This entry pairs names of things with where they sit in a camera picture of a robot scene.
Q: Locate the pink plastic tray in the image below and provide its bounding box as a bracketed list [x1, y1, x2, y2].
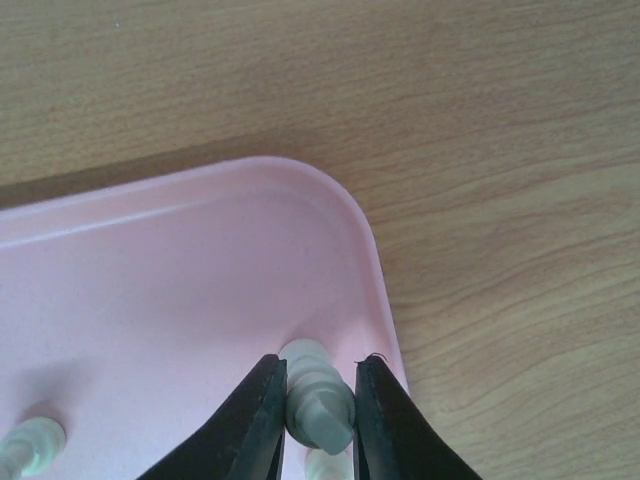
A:
[1, 157, 405, 479]

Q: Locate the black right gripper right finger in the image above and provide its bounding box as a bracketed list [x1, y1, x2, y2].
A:
[353, 355, 480, 480]

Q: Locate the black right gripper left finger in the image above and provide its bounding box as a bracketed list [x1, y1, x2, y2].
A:
[139, 354, 287, 480]

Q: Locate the light wooden chess piece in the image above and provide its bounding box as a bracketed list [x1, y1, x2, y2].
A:
[305, 450, 354, 480]
[280, 338, 356, 456]
[1, 416, 67, 480]

